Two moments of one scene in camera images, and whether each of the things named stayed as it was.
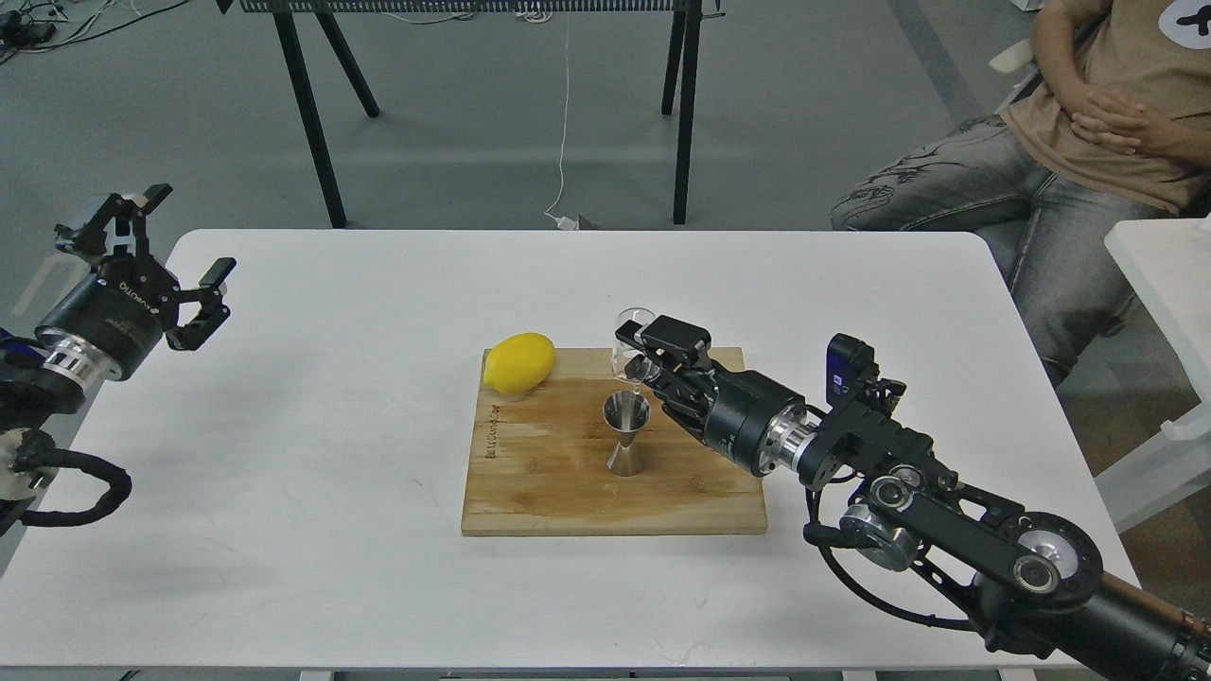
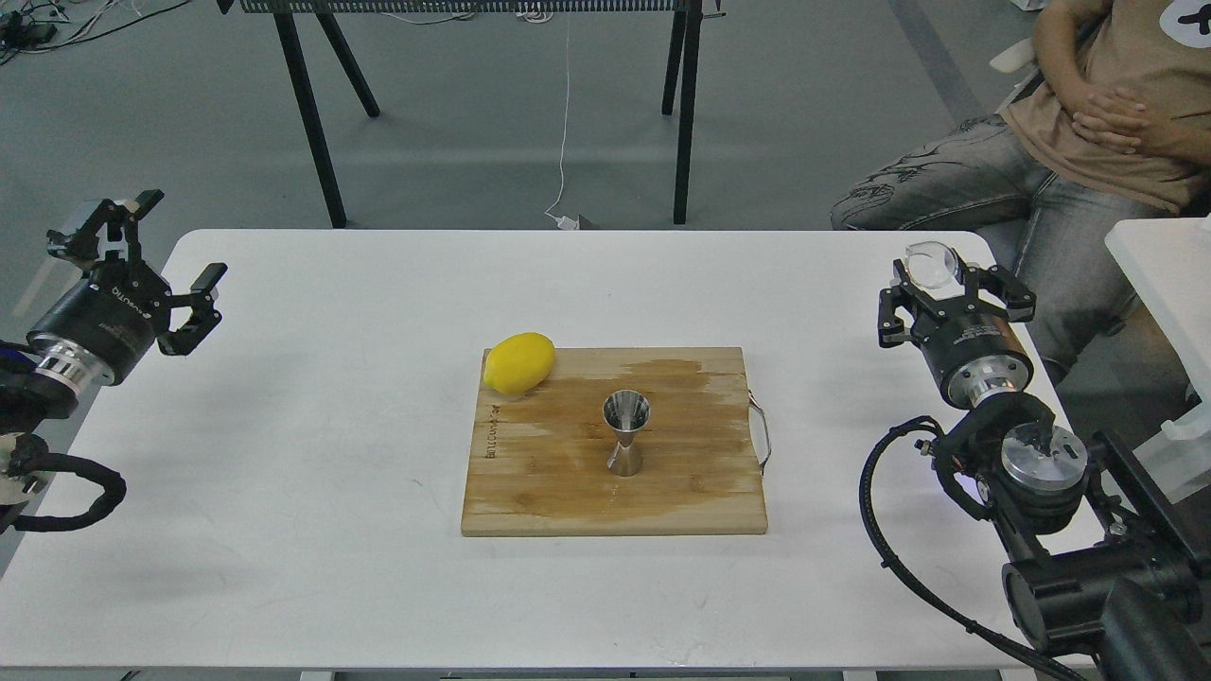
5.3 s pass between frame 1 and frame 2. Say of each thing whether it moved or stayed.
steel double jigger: stayed
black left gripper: stayed
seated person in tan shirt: stayed
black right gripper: moved
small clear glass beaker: moved
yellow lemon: stayed
